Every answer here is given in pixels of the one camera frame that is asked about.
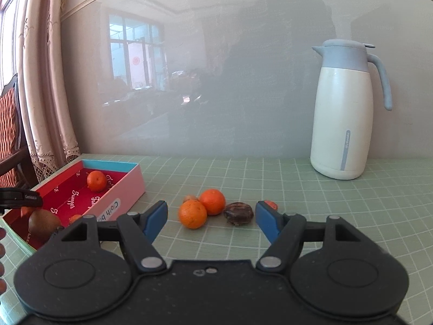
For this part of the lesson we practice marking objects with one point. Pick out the brown kiwi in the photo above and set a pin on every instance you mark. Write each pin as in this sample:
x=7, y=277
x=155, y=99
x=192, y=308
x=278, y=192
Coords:
x=42, y=224

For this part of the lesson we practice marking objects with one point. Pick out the wooden sofa with red cushions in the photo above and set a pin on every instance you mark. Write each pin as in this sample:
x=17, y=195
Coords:
x=8, y=125

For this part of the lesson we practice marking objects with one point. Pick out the window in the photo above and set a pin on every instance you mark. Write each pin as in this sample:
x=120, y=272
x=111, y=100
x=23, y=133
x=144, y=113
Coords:
x=6, y=23

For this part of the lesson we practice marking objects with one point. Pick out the green checked tablecloth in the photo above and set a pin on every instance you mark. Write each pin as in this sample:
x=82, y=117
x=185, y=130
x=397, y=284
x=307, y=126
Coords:
x=338, y=203

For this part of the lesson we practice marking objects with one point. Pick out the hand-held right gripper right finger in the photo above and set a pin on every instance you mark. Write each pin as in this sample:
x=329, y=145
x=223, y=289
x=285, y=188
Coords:
x=265, y=220

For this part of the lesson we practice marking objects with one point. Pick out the small orange tangerine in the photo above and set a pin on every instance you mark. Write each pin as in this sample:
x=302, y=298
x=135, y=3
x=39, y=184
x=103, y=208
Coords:
x=213, y=201
x=192, y=214

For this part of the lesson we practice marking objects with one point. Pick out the beige lace-trimmed curtain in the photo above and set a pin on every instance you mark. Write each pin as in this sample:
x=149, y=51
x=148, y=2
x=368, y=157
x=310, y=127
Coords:
x=47, y=91

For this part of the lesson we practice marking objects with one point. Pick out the colorful cardboard box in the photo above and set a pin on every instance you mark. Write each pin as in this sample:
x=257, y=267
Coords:
x=135, y=182

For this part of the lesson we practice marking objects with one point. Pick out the white and blue thermos jug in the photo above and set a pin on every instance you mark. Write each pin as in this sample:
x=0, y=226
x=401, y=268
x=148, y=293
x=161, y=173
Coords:
x=338, y=125

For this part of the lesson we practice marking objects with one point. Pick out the orange carrot piece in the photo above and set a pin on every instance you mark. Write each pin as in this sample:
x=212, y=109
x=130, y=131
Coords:
x=75, y=219
x=272, y=205
x=27, y=211

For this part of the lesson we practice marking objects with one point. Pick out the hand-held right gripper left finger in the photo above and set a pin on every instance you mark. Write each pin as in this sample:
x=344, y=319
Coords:
x=155, y=219

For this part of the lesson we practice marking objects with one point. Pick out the large orange tangerine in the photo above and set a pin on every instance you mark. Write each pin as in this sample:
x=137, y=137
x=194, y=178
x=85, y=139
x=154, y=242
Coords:
x=96, y=180

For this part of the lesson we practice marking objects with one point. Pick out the small beige longan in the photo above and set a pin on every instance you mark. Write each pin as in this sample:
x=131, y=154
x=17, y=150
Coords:
x=190, y=198

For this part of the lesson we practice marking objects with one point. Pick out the person's left hand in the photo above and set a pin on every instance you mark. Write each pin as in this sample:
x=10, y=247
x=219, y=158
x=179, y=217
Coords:
x=2, y=235

